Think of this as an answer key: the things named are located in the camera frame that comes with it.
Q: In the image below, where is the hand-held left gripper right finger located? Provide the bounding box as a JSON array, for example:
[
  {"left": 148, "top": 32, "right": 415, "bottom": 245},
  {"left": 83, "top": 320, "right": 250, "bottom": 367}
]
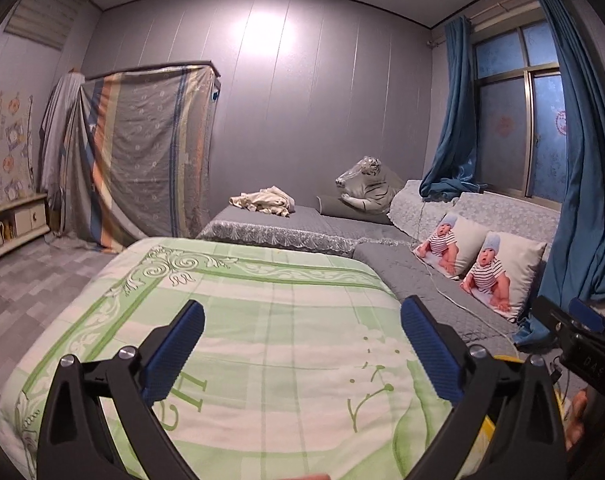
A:
[{"left": 398, "top": 295, "right": 569, "bottom": 480}]

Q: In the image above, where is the low white cabinet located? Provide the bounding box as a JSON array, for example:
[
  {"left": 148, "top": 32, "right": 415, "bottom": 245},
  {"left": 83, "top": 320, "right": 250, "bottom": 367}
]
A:
[{"left": 0, "top": 192, "right": 51, "bottom": 269}]

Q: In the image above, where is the hanging grey cloth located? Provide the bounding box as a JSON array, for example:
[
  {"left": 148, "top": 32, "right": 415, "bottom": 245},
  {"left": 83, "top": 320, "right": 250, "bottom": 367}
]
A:
[{"left": 39, "top": 72, "right": 86, "bottom": 237}]

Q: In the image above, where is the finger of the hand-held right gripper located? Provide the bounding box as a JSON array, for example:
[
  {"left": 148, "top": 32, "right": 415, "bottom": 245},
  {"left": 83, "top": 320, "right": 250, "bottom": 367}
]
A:
[{"left": 569, "top": 297, "right": 605, "bottom": 334}]

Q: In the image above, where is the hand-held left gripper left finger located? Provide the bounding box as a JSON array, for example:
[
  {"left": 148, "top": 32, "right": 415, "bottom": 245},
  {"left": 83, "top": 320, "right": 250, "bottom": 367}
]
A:
[{"left": 36, "top": 300, "right": 206, "bottom": 480}]

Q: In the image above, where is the blue curtain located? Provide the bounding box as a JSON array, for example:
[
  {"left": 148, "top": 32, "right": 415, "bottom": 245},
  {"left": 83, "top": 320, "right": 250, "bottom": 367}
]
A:
[
  {"left": 419, "top": 15, "right": 488, "bottom": 204},
  {"left": 513, "top": 0, "right": 605, "bottom": 349}
]

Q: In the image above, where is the green patterned blanket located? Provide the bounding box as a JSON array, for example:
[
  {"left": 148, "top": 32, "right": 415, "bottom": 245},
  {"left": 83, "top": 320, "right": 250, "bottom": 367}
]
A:
[{"left": 0, "top": 236, "right": 519, "bottom": 480}]

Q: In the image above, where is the grey window blind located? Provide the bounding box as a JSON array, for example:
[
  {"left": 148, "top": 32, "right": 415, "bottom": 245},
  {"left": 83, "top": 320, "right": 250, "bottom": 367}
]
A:
[{"left": 5, "top": 0, "right": 91, "bottom": 51}]

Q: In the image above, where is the light grey embossed backrest cover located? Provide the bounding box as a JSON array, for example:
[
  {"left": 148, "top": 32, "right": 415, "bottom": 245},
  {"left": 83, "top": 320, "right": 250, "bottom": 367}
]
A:
[{"left": 387, "top": 178, "right": 605, "bottom": 327}]

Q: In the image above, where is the curtain rod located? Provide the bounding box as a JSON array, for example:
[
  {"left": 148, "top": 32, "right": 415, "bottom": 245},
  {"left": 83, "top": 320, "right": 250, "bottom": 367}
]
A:
[{"left": 426, "top": 0, "right": 549, "bottom": 47}]

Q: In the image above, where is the pile of beige clothes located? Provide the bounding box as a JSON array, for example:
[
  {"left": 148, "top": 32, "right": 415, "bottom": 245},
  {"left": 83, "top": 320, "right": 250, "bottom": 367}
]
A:
[{"left": 228, "top": 186, "right": 296, "bottom": 219}]

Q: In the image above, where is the baby print pillow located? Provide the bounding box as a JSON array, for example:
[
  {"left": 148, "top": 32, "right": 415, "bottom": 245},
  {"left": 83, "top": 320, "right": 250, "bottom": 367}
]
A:
[
  {"left": 459, "top": 231, "right": 548, "bottom": 324},
  {"left": 413, "top": 212, "right": 491, "bottom": 281}
]

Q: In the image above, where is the frosted window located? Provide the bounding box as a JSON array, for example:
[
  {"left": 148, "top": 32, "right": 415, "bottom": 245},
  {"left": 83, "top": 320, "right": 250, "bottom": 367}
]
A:
[{"left": 471, "top": 19, "right": 571, "bottom": 206}]

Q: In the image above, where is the person's right hand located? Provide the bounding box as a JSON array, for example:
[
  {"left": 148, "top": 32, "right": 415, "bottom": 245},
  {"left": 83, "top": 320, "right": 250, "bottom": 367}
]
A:
[{"left": 564, "top": 390, "right": 591, "bottom": 452}]

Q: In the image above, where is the grey bolster pillow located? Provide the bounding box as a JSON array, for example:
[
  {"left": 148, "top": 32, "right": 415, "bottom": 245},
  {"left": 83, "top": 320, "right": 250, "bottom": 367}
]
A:
[{"left": 315, "top": 192, "right": 396, "bottom": 226}]

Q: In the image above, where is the white cable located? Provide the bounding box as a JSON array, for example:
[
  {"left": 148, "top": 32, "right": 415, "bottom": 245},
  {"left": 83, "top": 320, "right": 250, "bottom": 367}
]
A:
[{"left": 414, "top": 199, "right": 514, "bottom": 337}]

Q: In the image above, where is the yellow rimmed black bin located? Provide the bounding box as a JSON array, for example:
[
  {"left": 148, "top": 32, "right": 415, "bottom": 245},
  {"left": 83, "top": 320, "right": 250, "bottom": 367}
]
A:
[{"left": 475, "top": 350, "right": 568, "bottom": 480}]

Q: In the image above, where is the striped cloth over wardrobe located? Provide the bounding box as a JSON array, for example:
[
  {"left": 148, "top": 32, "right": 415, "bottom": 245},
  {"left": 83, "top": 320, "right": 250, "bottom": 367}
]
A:
[{"left": 62, "top": 61, "right": 221, "bottom": 254}]

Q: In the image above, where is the grey quilted mattress cover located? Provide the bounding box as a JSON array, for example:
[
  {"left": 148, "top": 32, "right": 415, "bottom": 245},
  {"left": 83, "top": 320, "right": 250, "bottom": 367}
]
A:
[
  {"left": 196, "top": 204, "right": 413, "bottom": 261},
  {"left": 354, "top": 242, "right": 534, "bottom": 357}
]

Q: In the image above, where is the cartoon wall poster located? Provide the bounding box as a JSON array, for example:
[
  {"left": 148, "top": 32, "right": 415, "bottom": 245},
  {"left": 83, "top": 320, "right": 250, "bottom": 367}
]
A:
[{"left": 0, "top": 87, "right": 36, "bottom": 207}]

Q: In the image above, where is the white tiger plush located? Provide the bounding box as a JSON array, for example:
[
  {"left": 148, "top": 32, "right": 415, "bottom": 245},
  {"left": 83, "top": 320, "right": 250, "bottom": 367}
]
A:
[{"left": 335, "top": 156, "right": 406, "bottom": 214}]

